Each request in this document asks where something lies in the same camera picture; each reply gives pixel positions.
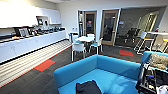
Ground yellow bar stool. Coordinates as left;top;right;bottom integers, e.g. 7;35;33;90
160;37;168;54

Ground white dining chair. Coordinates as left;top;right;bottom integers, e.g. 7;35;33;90
70;42;88;63
89;37;105;55
86;32;96;38

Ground wooden glass door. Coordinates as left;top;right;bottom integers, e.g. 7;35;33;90
83;10;99;38
100;9;120;47

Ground black garment grey print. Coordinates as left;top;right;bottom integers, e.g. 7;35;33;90
75;79;103;94

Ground white wire rack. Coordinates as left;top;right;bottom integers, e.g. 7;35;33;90
133;30;150;55

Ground white kitchen counter cabinets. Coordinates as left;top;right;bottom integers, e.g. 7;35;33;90
0;29;73;65

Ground dark framed wall screen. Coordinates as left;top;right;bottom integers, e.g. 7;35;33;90
35;16;46;28

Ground black office chair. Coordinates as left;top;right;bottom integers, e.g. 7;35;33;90
124;28;142;45

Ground round white high table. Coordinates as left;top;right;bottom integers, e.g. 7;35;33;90
146;30;168;36

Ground patterned grey cushion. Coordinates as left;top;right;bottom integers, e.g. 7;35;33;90
146;52;168;72

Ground blue sofa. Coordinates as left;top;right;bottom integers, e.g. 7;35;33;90
53;49;168;94

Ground grey trash can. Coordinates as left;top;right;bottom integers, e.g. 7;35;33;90
67;31;74;43

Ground white upper kitchen cabinets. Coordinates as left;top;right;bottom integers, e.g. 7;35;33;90
0;3;63;28

